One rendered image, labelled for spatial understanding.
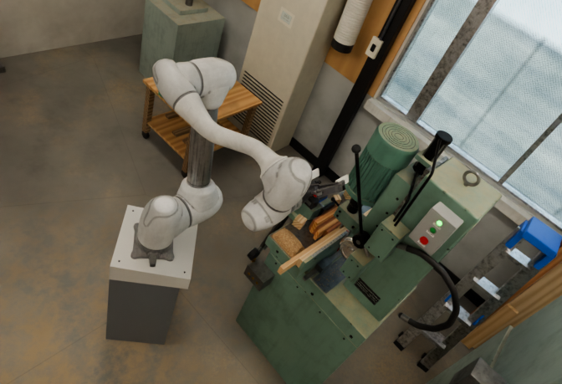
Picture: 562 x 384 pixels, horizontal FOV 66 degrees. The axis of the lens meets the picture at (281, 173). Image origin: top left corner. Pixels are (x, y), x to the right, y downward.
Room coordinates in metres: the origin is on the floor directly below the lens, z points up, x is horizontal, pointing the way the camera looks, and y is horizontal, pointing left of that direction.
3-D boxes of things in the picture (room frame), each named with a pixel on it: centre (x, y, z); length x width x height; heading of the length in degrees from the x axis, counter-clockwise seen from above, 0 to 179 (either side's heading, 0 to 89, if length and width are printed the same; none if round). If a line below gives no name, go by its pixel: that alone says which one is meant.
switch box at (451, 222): (1.11, -0.55, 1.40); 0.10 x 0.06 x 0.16; 60
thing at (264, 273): (1.24, -0.10, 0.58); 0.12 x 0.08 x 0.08; 60
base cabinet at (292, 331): (1.34, -0.45, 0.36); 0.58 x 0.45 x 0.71; 60
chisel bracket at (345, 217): (1.38, -0.37, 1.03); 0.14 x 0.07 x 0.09; 60
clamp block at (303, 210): (1.49, -0.18, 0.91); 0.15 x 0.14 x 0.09; 150
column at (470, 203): (1.25, -0.60, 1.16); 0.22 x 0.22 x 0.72; 60
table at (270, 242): (1.45, -0.26, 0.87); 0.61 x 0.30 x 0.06; 150
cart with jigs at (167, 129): (2.53, 0.74, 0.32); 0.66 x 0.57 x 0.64; 154
